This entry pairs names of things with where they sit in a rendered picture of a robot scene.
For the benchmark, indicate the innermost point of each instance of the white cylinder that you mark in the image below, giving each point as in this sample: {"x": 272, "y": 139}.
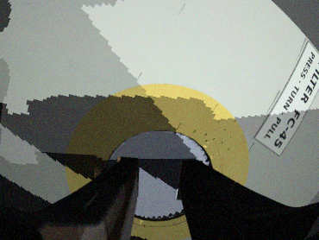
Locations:
{"x": 161, "y": 154}

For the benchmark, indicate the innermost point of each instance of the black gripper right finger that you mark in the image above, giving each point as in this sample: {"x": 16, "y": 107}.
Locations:
{"x": 218, "y": 208}

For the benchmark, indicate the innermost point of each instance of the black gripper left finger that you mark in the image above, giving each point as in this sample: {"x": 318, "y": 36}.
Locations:
{"x": 101, "y": 210}

